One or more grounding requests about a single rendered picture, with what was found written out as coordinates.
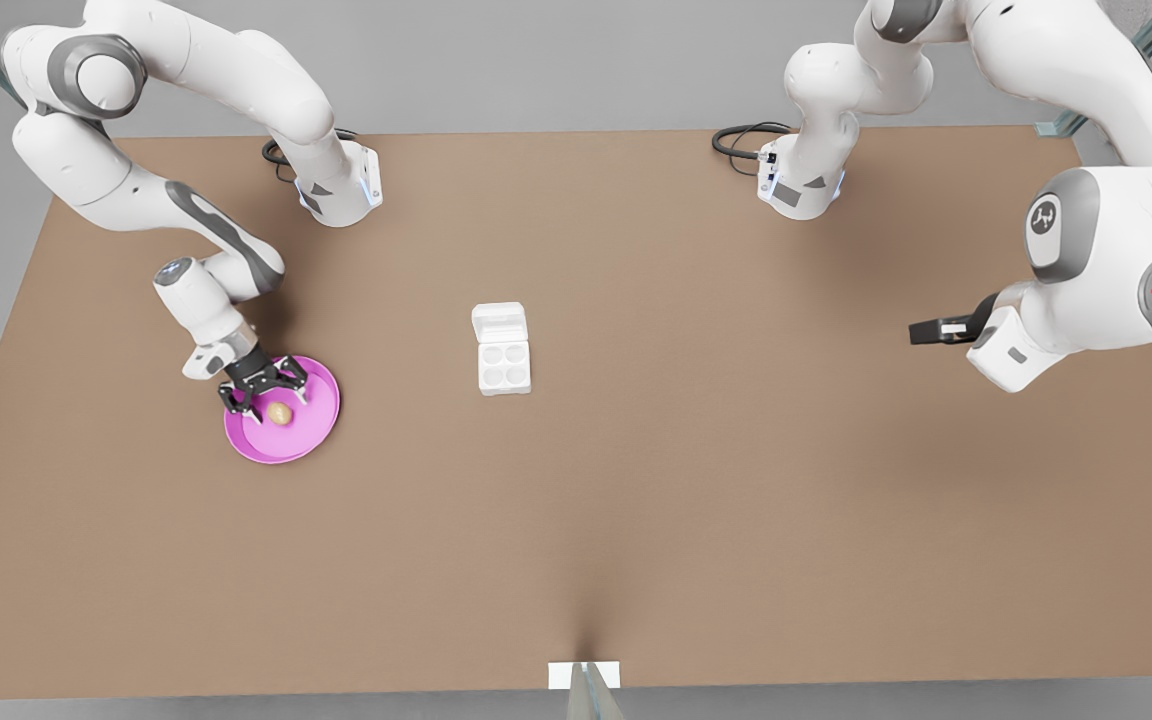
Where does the white egg box base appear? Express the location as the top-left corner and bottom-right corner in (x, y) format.
(477, 339), (534, 398)

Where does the white egg box lid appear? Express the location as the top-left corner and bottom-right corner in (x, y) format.
(471, 301), (530, 347)

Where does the pink round plate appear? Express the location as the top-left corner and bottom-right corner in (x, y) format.
(224, 355), (342, 466)

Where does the black cable loop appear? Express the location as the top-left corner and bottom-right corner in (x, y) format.
(261, 127), (362, 187)
(711, 121), (796, 180)

